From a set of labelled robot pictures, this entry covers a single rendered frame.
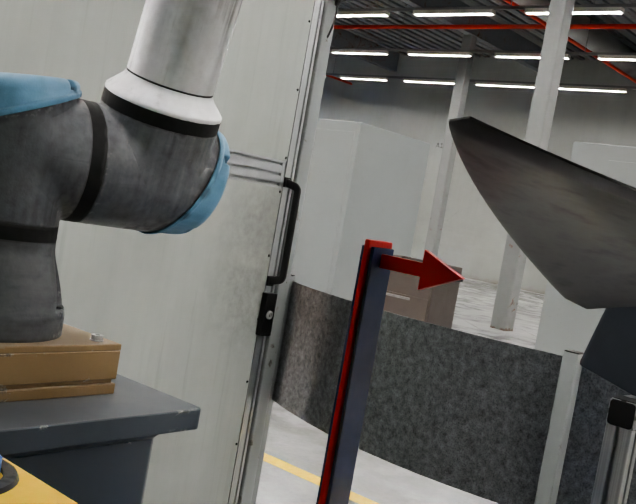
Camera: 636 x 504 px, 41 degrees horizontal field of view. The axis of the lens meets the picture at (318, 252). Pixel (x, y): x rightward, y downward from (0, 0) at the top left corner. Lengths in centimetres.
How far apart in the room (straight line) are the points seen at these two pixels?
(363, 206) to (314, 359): 770
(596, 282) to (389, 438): 195
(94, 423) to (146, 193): 22
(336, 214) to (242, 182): 769
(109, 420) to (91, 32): 147
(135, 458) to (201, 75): 35
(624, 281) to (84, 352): 49
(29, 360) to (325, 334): 190
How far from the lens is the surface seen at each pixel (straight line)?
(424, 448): 236
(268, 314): 258
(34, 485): 39
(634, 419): 102
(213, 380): 253
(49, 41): 206
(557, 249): 47
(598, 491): 103
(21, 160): 77
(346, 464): 55
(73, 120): 80
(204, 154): 84
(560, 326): 697
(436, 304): 721
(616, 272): 48
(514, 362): 223
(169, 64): 81
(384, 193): 1060
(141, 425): 78
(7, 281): 77
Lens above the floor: 121
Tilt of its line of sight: 3 degrees down
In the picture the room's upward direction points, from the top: 10 degrees clockwise
